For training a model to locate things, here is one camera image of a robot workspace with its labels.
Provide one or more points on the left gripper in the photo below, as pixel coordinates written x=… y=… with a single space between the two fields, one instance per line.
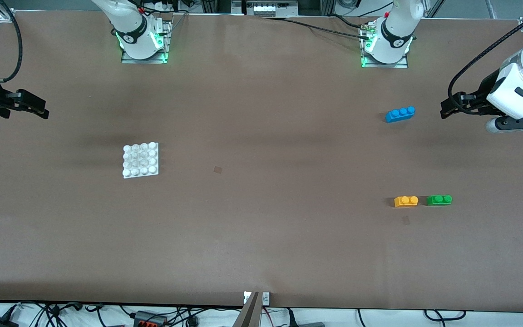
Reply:
x=487 y=90

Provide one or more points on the yellow two-stud block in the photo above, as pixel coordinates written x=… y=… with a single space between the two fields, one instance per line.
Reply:
x=406 y=201

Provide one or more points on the white studded base plate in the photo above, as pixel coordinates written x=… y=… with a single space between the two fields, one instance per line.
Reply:
x=141 y=160

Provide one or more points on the blue three-stud block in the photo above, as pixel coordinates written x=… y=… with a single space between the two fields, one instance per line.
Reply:
x=400 y=114

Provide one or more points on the green two-stud block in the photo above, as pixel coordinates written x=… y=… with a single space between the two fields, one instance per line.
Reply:
x=439 y=200

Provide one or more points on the white power strip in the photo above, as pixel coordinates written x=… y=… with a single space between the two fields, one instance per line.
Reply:
x=263 y=9

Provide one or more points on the black box with orange levers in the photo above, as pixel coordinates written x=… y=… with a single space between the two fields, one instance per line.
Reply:
x=150 y=320

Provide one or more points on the small white metal bracket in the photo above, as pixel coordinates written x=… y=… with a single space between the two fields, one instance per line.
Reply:
x=265 y=298

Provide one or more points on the grey metal camera post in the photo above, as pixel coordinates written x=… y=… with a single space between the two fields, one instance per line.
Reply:
x=249 y=313

